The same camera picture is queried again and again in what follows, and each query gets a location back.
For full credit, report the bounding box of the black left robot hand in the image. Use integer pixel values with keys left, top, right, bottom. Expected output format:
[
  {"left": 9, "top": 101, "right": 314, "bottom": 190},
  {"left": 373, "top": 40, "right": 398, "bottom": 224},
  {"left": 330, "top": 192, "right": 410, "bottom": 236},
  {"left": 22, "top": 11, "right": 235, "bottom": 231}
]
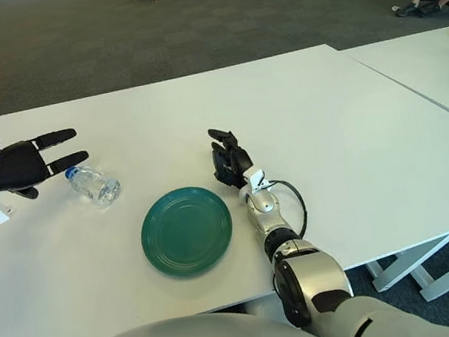
[{"left": 0, "top": 125, "right": 95, "bottom": 206}]

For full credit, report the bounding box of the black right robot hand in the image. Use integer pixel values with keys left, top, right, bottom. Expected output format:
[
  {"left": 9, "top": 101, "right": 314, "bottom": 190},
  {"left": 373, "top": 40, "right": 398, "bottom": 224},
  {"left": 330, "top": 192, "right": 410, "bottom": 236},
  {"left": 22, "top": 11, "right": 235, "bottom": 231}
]
[{"left": 206, "top": 122, "right": 257, "bottom": 192}]

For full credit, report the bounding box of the clear plastic water bottle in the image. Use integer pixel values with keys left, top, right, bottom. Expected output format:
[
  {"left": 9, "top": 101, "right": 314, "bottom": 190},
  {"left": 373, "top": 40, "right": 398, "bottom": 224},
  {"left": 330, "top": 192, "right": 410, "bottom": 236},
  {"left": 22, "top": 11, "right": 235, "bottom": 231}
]
[{"left": 63, "top": 158, "right": 125, "bottom": 213}]

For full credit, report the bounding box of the green ribbed plate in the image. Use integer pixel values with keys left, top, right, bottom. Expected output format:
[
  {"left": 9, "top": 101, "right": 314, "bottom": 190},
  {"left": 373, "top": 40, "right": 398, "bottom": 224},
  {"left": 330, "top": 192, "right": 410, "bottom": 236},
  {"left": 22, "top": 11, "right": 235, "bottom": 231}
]
[{"left": 133, "top": 180, "right": 241, "bottom": 284}]

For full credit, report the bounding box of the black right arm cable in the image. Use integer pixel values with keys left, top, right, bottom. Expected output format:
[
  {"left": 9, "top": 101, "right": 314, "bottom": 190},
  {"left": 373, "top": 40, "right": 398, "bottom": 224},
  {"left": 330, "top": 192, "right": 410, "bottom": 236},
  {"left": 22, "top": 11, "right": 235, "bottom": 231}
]
[{"left": 257, "top": 175, "right": 319, "bottom": 292}]

